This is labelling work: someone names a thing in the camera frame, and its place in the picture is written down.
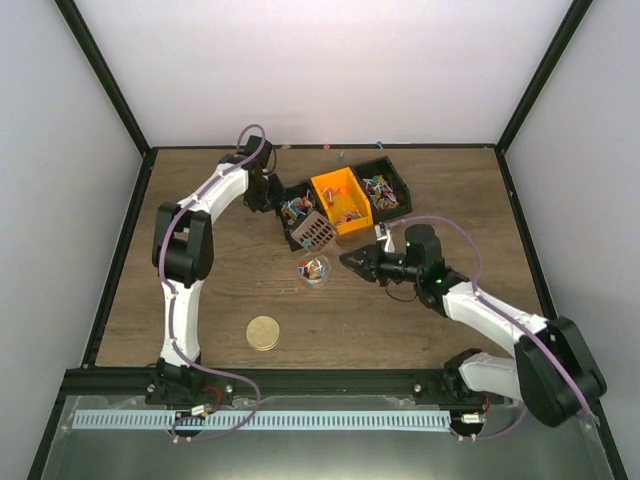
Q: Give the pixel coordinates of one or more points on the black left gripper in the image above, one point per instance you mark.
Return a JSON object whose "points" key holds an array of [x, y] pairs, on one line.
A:
{"points": [[275, 197]]}

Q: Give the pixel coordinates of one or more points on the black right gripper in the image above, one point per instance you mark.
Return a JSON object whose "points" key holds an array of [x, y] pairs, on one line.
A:
{"points": [[373, 253]]}

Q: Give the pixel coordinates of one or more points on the black candy bin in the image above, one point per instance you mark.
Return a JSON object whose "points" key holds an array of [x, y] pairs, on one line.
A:
{"points": [[387, 193], [297, 203]]}

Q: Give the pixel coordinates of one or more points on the clear round container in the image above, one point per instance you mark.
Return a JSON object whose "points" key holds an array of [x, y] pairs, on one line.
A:
{"points": [[313, 270]]}

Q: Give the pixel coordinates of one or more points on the brown plastic scoop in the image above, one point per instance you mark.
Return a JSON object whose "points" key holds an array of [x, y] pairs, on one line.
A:
{"points": [[317, 235]]}

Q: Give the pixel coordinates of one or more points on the orange candy bin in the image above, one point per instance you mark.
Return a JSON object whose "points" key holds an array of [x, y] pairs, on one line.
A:
{"points": [[346, 204]]}

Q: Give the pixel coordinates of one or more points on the gold round lid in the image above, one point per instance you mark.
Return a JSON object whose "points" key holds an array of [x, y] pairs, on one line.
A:
{"points": [[263, 333]]}

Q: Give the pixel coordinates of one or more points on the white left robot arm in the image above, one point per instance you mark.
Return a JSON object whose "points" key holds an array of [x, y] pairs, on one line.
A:
{"points": [[183, 250]]}

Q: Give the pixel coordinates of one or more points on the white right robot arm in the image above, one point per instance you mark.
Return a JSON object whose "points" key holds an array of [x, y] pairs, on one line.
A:
{"points": [[549, 366]]}

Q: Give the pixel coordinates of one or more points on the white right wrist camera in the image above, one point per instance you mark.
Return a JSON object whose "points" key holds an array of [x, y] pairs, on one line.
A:
{"points": [[384, 238]]}

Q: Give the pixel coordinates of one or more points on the light blue slotted cable duct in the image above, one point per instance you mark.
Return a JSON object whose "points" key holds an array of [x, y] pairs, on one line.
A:
{"points": [[402, 420]]}

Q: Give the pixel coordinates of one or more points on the black front mounting rail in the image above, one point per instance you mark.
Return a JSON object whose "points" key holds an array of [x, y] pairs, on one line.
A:
{"points": [[426, 386]]}

